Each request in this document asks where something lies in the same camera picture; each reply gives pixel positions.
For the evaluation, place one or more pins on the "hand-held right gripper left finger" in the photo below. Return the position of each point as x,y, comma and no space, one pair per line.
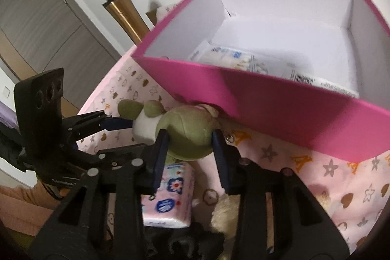
160,156

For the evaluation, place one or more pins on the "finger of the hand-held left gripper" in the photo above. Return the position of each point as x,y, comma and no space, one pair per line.
118,123
122,152

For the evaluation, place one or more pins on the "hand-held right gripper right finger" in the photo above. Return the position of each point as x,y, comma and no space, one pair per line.
219,156

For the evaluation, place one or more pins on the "green plush turtle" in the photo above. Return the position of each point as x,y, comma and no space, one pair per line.
186,129

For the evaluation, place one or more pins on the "floral tissue pack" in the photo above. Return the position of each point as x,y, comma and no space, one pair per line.
175,196

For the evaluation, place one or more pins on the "cream plush toy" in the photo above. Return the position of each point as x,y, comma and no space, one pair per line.
224,214

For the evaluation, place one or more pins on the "pink cardboard box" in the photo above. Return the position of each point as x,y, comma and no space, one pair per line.
274,113

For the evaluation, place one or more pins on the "black plush toy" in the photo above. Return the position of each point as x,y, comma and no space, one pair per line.
189,243

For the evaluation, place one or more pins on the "person's left forearm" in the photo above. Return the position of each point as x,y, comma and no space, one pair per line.
24,205

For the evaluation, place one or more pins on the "purple cloth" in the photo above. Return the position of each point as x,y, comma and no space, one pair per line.
6,116

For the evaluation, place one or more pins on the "pink printed blanket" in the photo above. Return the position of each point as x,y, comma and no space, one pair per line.
304,174

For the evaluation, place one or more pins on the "grey door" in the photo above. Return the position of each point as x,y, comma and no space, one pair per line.
39,19

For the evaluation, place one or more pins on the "cotton swab pack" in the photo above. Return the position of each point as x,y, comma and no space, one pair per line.
231,57

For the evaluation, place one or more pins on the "brown white plush toy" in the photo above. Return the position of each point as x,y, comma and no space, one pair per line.
160,14

